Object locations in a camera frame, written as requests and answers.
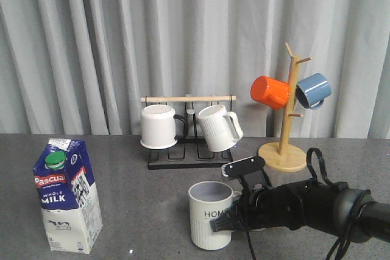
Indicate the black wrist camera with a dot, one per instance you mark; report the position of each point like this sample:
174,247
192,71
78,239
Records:
249,172

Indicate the white ribbed mug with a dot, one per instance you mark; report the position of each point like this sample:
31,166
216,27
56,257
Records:
220,127

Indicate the grey curtain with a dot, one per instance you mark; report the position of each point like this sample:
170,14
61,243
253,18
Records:
82,66

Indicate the black wire mug rack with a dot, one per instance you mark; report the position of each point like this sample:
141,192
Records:
191,152

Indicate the blue mug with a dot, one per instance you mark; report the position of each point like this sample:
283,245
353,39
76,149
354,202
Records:
312,91

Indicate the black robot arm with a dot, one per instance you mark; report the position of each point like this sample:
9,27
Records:
339,211

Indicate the wooden mug tree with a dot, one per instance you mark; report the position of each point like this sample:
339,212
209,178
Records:
283,156

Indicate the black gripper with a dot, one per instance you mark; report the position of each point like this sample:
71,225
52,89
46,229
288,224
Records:
304,203

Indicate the orange mug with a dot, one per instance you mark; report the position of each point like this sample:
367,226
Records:
271,92

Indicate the white mug black handle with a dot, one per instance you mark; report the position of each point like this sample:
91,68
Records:
158,127

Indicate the Pascual whole milk carton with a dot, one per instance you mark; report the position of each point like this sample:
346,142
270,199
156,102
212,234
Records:
68,196

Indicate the cream HOME cup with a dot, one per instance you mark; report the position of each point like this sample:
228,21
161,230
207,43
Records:
208,200

